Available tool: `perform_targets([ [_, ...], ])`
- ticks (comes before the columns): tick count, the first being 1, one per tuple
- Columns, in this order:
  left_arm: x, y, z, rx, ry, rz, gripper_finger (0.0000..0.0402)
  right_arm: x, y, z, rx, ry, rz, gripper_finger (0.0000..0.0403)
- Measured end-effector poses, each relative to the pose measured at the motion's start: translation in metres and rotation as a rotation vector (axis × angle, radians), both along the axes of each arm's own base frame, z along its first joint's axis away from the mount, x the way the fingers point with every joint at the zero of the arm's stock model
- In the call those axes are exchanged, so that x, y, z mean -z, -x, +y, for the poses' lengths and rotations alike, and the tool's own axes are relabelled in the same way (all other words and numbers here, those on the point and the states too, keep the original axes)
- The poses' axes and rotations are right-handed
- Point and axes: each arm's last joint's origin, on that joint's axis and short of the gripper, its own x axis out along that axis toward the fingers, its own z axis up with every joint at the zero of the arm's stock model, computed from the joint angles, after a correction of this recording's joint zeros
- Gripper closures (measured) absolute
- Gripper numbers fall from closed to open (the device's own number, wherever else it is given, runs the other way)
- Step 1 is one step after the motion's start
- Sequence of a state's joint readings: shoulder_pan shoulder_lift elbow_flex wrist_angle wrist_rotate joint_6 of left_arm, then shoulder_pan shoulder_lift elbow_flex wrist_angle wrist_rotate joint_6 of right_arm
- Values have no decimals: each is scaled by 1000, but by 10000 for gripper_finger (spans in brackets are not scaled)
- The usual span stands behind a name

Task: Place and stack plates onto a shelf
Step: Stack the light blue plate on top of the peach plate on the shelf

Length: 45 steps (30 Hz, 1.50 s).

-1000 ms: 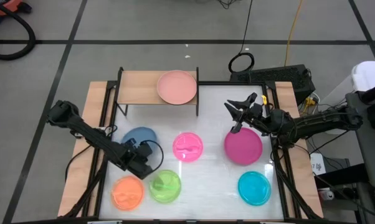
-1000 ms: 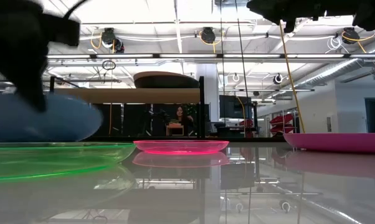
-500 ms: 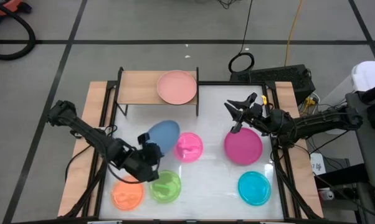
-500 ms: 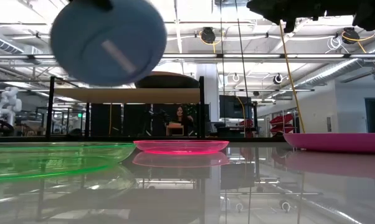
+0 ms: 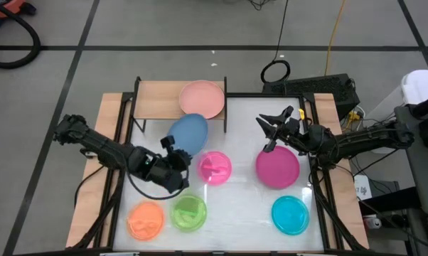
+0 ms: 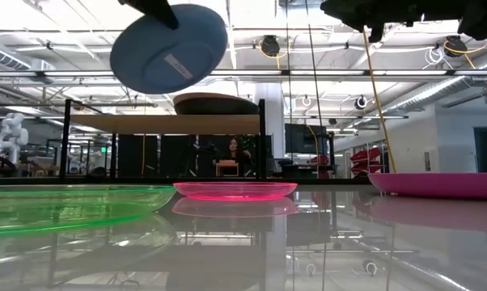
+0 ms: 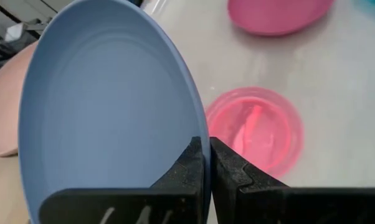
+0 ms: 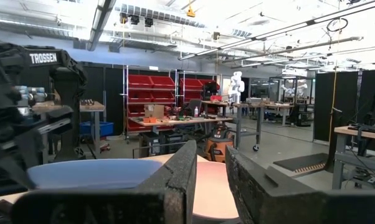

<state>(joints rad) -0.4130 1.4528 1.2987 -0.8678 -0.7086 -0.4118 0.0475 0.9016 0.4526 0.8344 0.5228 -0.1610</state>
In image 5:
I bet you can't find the black table frame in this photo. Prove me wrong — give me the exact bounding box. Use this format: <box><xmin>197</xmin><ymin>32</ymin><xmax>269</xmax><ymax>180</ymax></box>
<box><xmin>71</xmin><ymin>91</ymin><xmax>370</xmax><ymax>252</ymax></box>

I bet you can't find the blue opaque plate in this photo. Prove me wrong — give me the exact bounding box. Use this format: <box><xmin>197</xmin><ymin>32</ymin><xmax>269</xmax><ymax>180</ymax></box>
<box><xmin>166</xmin><ymin>113</ymin><xmax>209</xmax><ymax>157</ymax></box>

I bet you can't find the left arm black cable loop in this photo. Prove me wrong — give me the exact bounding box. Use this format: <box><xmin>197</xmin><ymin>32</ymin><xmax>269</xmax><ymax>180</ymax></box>
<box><xmin>127</xmin><ymin>166</ymin><xmax>190</xmax><ymax>201</ymax></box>

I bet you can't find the black vacuum hose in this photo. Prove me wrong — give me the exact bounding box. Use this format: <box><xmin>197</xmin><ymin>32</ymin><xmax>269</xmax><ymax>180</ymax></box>
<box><xmin>0</xmin><ymin>0</ymin><xmax>42</xmax><ymax>70</ymax></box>

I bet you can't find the translucent pink divided plate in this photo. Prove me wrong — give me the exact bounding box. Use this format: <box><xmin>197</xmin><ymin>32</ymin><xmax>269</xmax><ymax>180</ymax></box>
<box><xmin>196</xmin><ymin>150</ymin><xmax>233</xmax><ymax>186</ymax></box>

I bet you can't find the translucent green divided plate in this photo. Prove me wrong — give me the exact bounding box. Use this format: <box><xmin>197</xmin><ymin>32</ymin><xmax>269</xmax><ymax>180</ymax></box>
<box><xmin>169</xmin><ymin>193</ymin><xmax>208</xmax><ymax>233</ymax></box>

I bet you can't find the translucent orange divided plate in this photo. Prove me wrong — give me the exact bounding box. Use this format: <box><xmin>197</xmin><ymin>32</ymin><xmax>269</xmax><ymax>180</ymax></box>
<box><xmin>127</xmin><ymin>201</ymin><xmax>165</xmax><ymax>242</ymax></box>

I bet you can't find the black computer case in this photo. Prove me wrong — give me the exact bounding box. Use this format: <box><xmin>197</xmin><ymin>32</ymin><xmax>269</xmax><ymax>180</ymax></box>
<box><xmin>262</xmin><ymin>73</ymin><xmax>361</xmax><ymax>121</ymax></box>

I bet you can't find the wooden shelf with black frame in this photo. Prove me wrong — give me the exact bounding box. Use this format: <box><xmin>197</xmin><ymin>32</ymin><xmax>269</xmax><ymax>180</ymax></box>
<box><xmin>132</xmin><ymin>75</ymin><xmax>229</xmax><ymax>134</ymax></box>

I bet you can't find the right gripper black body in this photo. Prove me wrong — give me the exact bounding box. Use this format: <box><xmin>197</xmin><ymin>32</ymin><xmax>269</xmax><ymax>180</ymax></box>
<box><xmin>263</xmin><ymin>105</ymin><xmax>309</xmax><ymax>154</ymax></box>

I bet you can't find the white paper label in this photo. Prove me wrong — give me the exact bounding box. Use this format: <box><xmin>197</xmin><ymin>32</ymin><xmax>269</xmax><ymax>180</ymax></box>
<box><xmin>353</xmin><ymin>174</ymin><xmax>373</xmax><ymax>201</ymax></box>

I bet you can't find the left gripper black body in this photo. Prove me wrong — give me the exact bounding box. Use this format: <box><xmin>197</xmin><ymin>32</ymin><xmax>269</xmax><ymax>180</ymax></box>
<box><xmin>150</xmin><ymin>147</ymin><xmax>193</xmax><ymax>181</ymax></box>

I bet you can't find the magenta opaque plate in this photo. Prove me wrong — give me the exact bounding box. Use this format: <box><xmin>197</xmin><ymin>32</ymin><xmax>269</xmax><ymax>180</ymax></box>
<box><xmin>255</xmin><ymin>145</ymin><xmax>301</xmax><ymax>190</ymax></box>

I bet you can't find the white power adapter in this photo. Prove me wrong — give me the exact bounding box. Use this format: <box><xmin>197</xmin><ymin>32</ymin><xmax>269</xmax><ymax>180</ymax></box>
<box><xmin>362</xmin><ymin>214</ymin><xmax>383</xmax><ymax>230</ymax></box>

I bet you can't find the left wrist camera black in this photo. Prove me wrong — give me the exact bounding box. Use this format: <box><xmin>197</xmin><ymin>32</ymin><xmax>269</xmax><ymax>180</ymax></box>
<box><xmin>164</xmin><ymin>173</ymin><xmax>191</xmax><ymax>195</ymax></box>

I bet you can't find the salmon pink opaque plate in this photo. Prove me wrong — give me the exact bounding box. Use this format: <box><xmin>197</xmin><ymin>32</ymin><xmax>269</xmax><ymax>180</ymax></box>
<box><xmin>178</xmin><ymin>80</ymin><xmax>225</xmax><ymax>120</ymax></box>

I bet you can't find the white trash bin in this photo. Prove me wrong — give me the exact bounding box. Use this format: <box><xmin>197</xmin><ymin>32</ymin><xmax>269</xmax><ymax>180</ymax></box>
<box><xmin>368</xmin><ymin>69</ymin><xmax>428</xmax><ymax>154</ymax></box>

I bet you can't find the grey cart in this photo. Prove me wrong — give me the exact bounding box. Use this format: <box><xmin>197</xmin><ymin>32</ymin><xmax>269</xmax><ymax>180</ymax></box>
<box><xmin>394</xmin><ymin>105</ymin><xmax>428</xmax><ymax>216</ymax></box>

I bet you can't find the orange vacuum cleaner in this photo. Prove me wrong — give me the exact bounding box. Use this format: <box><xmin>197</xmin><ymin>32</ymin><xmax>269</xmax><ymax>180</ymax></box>
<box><xmin>0</xmin><ymin>0</ymin><xmax>37</xmax><ymax>29</ymax></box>

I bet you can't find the long black cable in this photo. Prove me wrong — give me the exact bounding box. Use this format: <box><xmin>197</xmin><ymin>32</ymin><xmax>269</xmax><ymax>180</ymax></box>
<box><xmin>260</xmin><ymin>0</ymin><xmax>292</xmax><ymax>85</ymax></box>

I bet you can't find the translucent cyan plate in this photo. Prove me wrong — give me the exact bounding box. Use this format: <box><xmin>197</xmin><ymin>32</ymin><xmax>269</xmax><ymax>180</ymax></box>
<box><xmin>270</xmin><ymin>195</ymin><xmax>311</xmax><ymax>236</ymax></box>

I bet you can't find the long yellow cable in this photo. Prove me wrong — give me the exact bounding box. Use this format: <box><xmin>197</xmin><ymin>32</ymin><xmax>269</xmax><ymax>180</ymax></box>
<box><xmin>323</xmin><ymin>0</ymin><xmax>348</xmax><ymax>76</ymax></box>

